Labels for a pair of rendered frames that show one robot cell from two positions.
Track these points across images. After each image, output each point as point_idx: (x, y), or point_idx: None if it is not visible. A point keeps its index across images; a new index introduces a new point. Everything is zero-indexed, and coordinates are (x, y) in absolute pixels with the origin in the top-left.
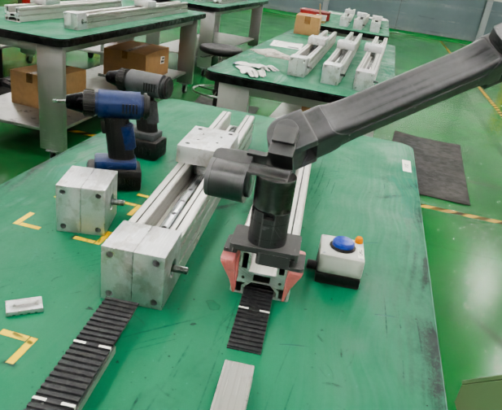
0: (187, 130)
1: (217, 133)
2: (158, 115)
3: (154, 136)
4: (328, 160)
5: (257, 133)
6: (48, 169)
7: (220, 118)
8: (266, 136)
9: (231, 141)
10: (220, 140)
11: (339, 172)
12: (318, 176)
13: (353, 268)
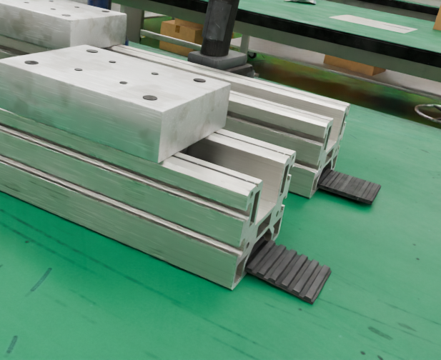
0: (362, 148)
1: (78, 12)
2: (208, 25)
3: (189, 53)
4: (152, 309)
5: (409, 236)
6: (158, 53)
7: (279, 86)
8: (394, 246)
9: (28, 8)
10: (38, 6)
11: (27, 290)
12: (18, 223)
13: None
